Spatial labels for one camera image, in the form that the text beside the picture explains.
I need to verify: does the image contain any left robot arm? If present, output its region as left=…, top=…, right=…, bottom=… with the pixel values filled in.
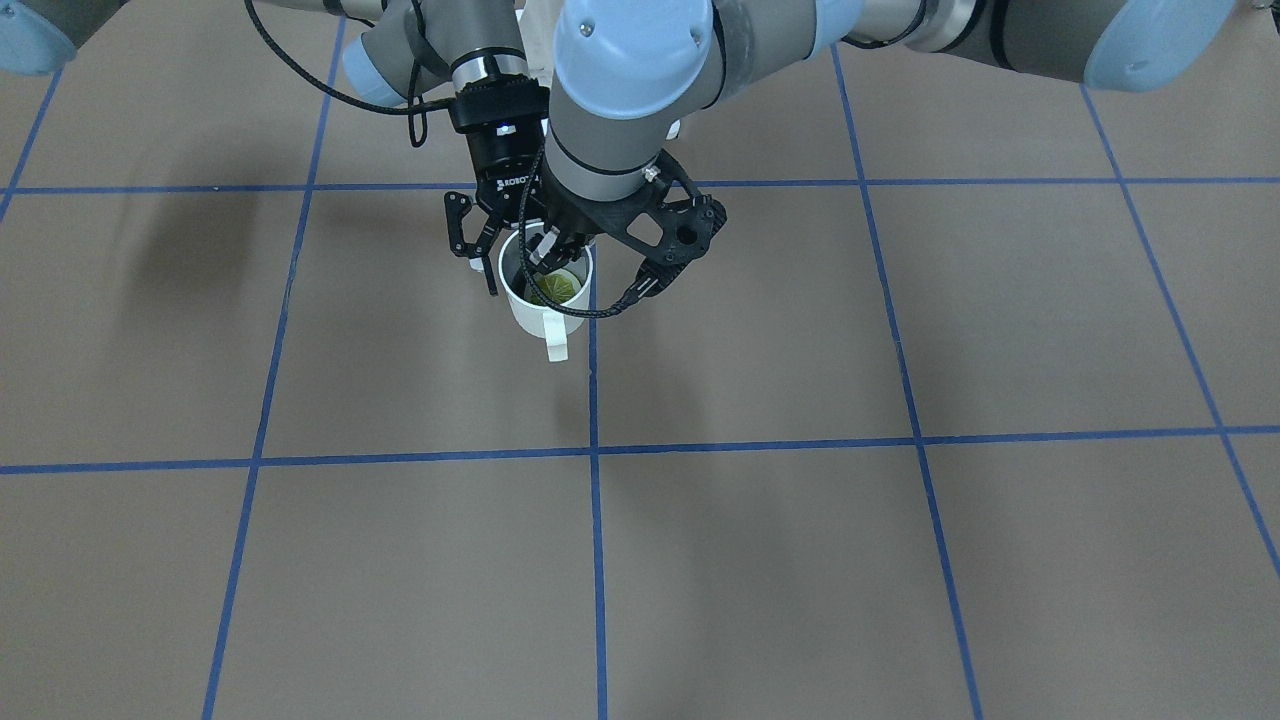
left=538, top=1, right=1243, bottom=251

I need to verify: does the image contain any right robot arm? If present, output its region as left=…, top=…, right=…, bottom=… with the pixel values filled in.
left=243, top=1, right=549, bottom=293

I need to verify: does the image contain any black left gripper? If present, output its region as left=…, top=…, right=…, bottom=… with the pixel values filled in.
left=525, top=179, right=660, bottom=275

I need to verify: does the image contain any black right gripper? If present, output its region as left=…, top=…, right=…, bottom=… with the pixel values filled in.
left=443, top=82, right=550, bottom=297

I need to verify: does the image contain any green lemon slice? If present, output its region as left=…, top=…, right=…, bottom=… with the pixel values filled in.
left=525, top=268, right=582, bottom=306

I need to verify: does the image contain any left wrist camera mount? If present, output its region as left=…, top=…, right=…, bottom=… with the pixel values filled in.
left=595, top=150, right=727, bottom=299

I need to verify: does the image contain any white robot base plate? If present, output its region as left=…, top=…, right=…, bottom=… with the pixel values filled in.
left=515, top=0, right=563, bottom=87

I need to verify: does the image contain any black braided cable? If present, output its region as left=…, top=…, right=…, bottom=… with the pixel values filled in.
left=243, top=0, right=471, bottom=149
left=517, top=129, right=691, bottom=322

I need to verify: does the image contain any white HOME mug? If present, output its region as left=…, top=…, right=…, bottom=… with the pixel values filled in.
left=497, top=231, right=595, bottom=363

